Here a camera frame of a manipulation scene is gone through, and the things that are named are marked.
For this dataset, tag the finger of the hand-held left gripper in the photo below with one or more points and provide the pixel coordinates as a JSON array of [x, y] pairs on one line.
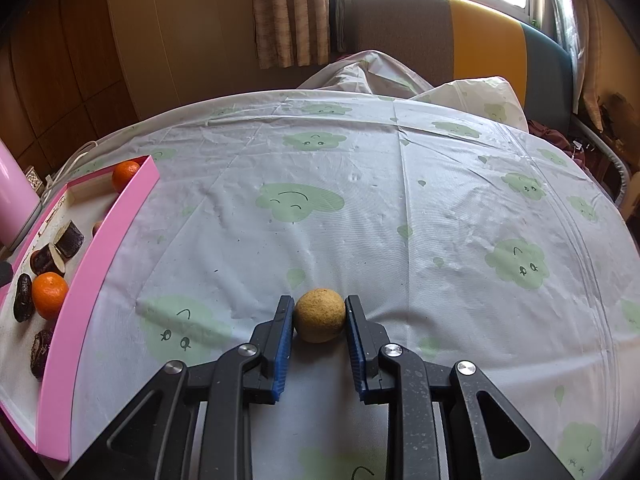
[[5, 273]]

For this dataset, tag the pink electric kettle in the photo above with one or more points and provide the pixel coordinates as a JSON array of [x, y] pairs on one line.
[[12, 195]]

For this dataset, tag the grey metal frame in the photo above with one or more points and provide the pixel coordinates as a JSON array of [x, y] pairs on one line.
[[612, 157]]

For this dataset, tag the dark red date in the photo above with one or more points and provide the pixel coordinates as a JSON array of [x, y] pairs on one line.
[[22, 297]]

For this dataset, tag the dark red cloth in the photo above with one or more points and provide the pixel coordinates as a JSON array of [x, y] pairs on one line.
[[552, 137]]

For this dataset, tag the white patterned pillow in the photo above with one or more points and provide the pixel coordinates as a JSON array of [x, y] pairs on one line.
[[380, 75]]

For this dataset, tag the small patterned box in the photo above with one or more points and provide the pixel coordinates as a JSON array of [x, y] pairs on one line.
[[34, 178]]

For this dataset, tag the beige patterned curtain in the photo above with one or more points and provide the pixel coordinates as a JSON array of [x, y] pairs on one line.
[[290, 10], [582, 35]]

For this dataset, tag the grey yellow blue headboard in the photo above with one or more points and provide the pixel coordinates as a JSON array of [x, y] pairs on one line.
[[400, 35]]

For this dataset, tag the mandarin orange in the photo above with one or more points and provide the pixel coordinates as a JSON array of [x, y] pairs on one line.
[[50, 296], [125, 175]]

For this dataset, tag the white green printed tablecloth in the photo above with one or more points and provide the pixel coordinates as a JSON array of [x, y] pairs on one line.
[[400, 210]]

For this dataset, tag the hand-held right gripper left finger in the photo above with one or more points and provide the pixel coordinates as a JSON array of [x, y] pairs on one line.
[[284, 345]]

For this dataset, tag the pink shallow tray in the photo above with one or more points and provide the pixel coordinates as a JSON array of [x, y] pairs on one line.
[[115, 230]]

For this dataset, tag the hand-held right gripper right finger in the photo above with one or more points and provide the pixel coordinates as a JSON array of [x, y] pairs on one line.
[[356, 355]]

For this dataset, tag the dark water chestnut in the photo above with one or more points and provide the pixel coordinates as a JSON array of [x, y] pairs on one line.
[[42, 355]]

